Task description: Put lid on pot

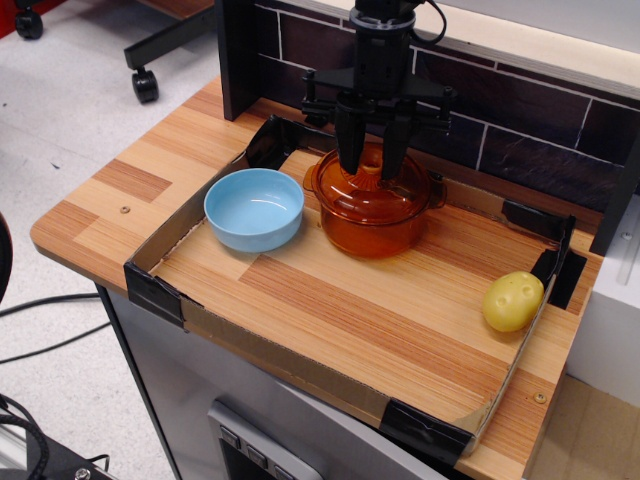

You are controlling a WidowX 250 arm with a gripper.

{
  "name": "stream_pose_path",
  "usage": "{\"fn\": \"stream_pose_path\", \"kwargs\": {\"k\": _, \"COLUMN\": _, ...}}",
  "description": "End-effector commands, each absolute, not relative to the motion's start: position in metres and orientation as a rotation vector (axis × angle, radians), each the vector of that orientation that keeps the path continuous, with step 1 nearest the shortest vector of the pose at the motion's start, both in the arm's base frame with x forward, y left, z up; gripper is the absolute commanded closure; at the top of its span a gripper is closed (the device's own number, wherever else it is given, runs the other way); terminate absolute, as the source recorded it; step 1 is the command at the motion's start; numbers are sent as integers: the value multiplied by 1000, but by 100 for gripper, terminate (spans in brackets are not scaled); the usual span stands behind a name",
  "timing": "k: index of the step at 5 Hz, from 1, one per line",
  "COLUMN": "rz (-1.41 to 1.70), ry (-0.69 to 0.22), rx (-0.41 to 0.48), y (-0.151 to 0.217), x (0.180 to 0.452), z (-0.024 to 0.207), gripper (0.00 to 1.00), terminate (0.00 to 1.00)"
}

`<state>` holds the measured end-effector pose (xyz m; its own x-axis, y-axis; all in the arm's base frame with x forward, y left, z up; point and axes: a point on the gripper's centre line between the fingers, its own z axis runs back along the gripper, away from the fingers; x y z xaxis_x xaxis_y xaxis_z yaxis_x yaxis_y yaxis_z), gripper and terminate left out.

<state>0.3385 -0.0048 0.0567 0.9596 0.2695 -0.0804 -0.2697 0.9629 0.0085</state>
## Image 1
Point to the light blue bowl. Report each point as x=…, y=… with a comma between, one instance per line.
x=254, y=210

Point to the dark brick pattern backsplash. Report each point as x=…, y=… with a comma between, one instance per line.
x=567, y=141

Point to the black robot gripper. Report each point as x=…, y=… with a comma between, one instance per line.
x=379, y=88

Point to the grey toy oven panel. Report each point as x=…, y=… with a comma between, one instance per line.
x=248, y=453

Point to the orange transparent pot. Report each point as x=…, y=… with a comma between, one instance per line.
x=384, y=241

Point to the black chair base with caster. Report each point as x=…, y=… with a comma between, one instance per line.
x=191, y=19

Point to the black metal base plate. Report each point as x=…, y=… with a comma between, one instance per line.
x=65, y=464

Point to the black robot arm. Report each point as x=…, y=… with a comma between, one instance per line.
x=379, y=88

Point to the yellow toy potato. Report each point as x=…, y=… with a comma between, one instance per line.
x=512, y=301

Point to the cardboard fence with black tape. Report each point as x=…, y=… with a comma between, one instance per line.
x=401, y=344

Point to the orange transparent pot lid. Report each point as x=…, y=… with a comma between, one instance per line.
x=365, y=197

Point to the black caster wheel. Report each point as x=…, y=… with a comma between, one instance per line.
x=28, y=22

